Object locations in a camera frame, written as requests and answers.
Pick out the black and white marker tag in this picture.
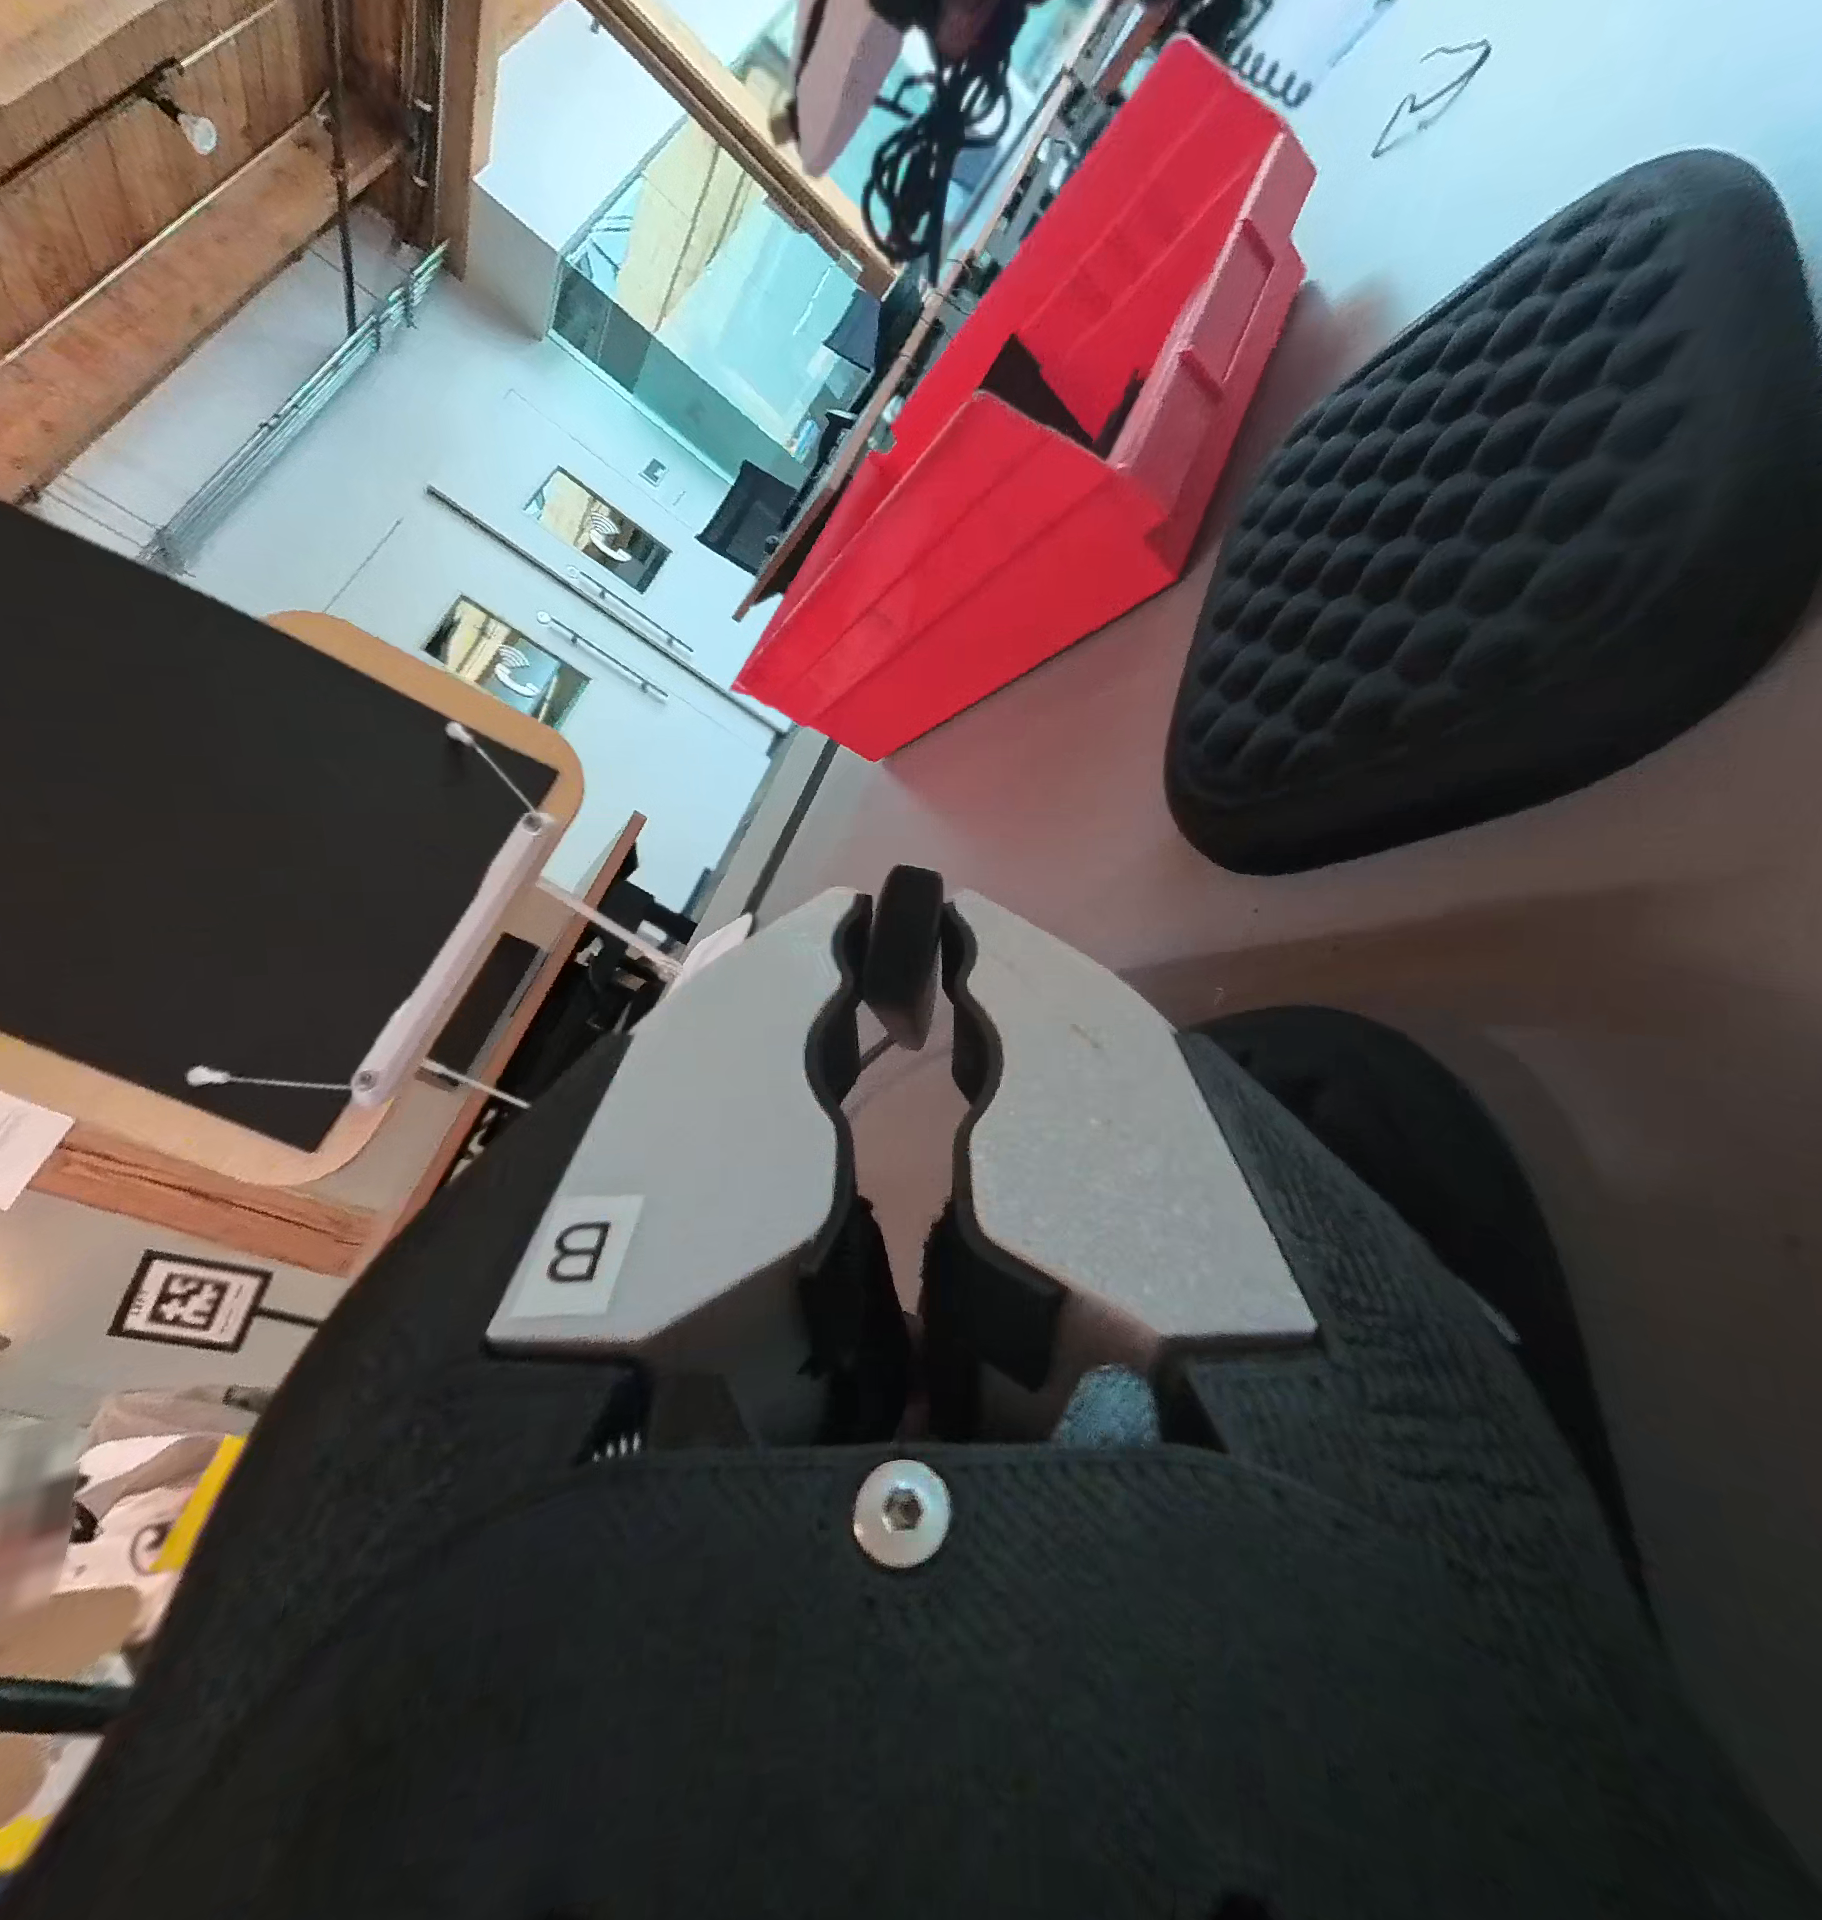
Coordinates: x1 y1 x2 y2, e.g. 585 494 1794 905
107 1249 276 1354

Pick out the ceiling spot lamp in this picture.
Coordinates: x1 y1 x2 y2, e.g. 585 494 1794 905
135 74 225 162

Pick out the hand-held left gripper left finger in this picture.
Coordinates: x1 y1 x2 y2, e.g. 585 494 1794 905
481 886 874 1368

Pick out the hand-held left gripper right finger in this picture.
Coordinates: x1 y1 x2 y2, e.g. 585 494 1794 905
933 886 1321 1352

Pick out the door window with logo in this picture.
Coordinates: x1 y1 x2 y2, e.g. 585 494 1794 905
523 466 675 595
420 593 594 732

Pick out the black usb-c cable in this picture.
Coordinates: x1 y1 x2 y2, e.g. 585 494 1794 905
848 865 954 1077

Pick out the black cable bundle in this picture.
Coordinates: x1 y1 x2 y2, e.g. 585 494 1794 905
860 0 1020 271

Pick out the white board stand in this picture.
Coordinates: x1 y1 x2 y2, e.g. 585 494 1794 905
187 723 670 1114

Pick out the black office chair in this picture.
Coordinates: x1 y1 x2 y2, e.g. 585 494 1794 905
694 458 806 574

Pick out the black board with wooden rim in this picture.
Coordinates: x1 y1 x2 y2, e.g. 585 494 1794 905
0 479 590 1203

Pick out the black rod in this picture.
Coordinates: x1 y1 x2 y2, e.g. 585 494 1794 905
0 1671 135 1743

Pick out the black dimpled foam pad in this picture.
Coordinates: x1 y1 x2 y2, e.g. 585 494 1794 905
1163 148 1822 882

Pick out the metal pipe bundle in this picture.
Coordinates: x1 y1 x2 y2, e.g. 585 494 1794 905
143 243 449 574

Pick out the yellow flat item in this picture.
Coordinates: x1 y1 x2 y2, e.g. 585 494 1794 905
143 1431 251 1577

